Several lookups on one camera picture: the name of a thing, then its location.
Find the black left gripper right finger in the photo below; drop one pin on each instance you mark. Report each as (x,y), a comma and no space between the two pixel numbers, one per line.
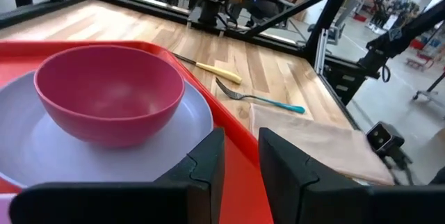
(347,206)

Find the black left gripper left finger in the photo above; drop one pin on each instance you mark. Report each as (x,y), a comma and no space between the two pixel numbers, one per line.
(104,203)

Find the lavender plastic plate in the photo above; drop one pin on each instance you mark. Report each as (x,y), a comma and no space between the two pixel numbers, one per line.
(104,161)

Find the beige cloth napkin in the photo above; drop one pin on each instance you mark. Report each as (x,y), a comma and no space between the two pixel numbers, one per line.
(313,137)

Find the pink plastic mug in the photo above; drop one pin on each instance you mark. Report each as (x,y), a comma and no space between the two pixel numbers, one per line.
(4,210)

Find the red plastic bowl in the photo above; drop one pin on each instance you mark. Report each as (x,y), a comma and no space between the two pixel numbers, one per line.
(107,92)

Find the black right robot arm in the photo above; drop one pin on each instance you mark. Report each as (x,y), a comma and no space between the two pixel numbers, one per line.
(210,8)

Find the neighbouring station black robot arm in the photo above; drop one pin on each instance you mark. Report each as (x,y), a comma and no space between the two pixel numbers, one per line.
(400,39)

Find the red plastic tray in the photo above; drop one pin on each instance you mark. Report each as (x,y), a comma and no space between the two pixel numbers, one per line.
(240,168)

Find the black control box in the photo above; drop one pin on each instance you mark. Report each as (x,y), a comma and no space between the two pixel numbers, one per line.
(344,85)

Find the black rolling stand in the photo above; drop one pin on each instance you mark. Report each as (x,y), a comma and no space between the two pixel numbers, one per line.
(431,93)

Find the black table-level camera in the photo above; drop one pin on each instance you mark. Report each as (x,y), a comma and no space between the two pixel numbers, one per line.
(382,137)

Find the black metal rig frame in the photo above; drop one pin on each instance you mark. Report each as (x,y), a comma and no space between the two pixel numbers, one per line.
(139,5)

